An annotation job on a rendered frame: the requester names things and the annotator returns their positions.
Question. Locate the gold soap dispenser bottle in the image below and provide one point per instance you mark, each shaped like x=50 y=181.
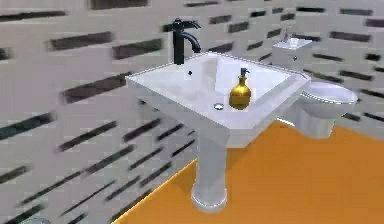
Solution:
x=239 y=95

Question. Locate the black sink faucet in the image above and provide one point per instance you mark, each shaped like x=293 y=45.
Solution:
x=179 y=43

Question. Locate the small pink bottle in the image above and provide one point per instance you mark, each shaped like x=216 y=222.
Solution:
x=286 y=36

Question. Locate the white toilet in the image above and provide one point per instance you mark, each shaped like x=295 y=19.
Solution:
x=320 y=100

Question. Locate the white pedestal sink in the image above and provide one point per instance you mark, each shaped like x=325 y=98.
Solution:
x=200 y=86

